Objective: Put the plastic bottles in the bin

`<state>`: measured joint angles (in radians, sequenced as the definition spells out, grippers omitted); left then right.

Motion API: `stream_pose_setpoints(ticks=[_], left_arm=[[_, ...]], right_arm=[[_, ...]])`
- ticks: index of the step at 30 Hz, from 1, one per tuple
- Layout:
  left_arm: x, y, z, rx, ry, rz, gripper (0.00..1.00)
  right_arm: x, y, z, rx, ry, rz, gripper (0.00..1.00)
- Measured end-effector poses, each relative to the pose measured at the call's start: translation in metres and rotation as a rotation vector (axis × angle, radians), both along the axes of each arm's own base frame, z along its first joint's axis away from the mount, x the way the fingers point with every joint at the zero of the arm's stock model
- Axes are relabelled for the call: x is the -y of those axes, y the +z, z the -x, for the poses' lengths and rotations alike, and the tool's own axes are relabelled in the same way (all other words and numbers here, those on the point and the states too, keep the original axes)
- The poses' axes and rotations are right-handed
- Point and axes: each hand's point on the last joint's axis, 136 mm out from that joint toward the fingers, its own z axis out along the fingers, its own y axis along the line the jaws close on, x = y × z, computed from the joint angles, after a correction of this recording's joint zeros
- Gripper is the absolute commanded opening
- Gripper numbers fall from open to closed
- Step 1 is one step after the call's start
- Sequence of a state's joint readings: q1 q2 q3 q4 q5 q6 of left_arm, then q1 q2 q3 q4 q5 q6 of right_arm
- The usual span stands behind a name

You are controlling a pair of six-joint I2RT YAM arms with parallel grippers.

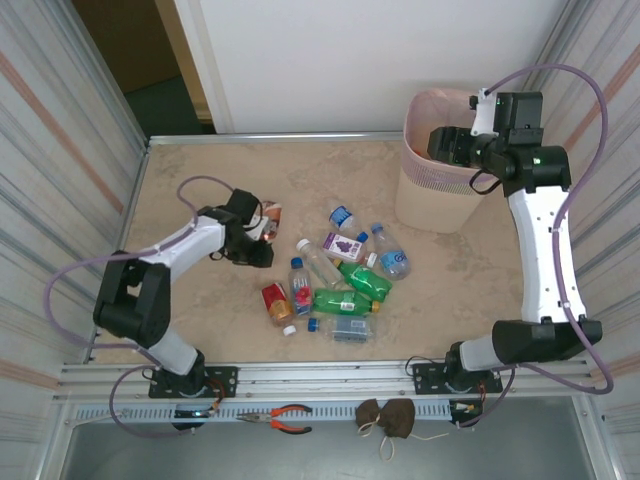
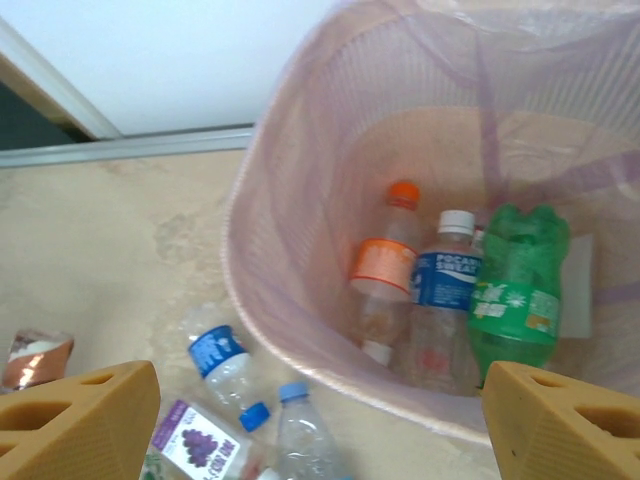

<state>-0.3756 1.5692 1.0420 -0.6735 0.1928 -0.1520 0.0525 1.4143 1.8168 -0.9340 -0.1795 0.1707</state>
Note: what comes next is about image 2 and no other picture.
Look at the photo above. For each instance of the clear bottle purple grape label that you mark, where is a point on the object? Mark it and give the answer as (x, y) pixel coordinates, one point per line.
(200, 445)

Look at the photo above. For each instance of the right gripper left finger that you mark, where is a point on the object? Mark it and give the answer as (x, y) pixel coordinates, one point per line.
(75, 435)

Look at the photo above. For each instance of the translucent pink bin liner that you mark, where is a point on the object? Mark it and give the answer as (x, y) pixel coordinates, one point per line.
(550, 50)

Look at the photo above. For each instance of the small clear bottle blue label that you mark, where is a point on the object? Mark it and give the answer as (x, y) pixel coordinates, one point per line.
(217, 350)

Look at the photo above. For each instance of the clear bottle light-blue cap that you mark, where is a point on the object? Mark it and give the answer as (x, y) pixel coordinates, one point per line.
(300, 440)

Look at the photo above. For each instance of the bottle with copper brown label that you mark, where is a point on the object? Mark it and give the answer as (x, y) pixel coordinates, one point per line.
(35, 360)

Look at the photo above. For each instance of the beige slatted plastic bin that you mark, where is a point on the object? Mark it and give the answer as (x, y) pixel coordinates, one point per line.
(300, 150)

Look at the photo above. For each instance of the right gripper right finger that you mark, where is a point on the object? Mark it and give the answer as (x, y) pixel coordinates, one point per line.
(550, 440)

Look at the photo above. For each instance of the clear bottle orange label cap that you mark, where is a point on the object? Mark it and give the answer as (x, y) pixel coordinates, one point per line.
(382, 267)

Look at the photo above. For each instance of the green plastic bottle yellow cap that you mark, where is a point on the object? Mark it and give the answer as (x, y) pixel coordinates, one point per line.
(515, 260)

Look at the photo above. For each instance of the white door frame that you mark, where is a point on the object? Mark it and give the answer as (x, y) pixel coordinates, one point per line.
(75, 102)

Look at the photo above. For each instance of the clear bottle blue Pocari label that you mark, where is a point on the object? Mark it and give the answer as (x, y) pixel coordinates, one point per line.
(445, 280)

